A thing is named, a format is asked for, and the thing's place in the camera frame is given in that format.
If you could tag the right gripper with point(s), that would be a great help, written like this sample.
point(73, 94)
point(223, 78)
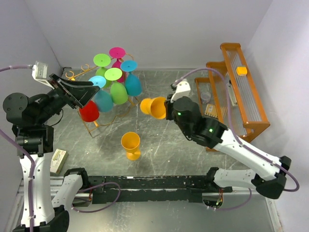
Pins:
point(168, 104)

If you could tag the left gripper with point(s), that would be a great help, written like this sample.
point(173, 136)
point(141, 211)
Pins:
point(79, 93)

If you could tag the orange wine glass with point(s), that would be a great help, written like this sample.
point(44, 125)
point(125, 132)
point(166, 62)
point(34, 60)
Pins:
point(154, 107)
point(130, 141)

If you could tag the red wine glass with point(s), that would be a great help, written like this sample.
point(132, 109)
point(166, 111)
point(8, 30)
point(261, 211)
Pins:
point(89, 112)

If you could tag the light blue wine glass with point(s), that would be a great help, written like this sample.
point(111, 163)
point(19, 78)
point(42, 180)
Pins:
point(102, 98)

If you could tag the dark blue wine glass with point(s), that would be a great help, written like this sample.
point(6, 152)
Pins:
point(132, 82)

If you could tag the green wine glass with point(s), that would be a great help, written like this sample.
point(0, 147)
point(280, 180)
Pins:
point(118, 91)
point(102, 61)

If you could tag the magenta wine glass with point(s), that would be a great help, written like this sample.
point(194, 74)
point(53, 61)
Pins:
point(117, 53)

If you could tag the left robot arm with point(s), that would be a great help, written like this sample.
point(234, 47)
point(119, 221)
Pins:
point(34, 140)

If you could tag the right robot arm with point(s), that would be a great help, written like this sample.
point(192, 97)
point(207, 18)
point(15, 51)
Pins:
point(266, 173)

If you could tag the orange wooden tiered rack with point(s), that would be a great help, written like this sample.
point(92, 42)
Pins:
point(248, 118)

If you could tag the white item on rack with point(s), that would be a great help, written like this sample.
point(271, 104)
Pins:
point(231, 93)

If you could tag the white box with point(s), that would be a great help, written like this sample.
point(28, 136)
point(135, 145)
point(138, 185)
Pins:
point(58, 159)

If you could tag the yellow cube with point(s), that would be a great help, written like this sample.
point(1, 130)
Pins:
point(241, 70)

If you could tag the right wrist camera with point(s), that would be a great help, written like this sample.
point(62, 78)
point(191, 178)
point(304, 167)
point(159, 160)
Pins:
point(182, 90)

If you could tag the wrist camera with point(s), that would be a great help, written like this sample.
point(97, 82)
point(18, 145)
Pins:
point(39, 73)
point(182, 90)

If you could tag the gold wire glass rack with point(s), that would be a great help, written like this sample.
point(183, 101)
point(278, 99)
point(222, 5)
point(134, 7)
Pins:
point(133, 101)

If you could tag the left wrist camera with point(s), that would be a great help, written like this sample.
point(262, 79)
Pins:
point(39, 73)

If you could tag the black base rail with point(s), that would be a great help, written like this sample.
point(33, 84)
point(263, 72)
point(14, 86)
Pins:
point(191, 188)

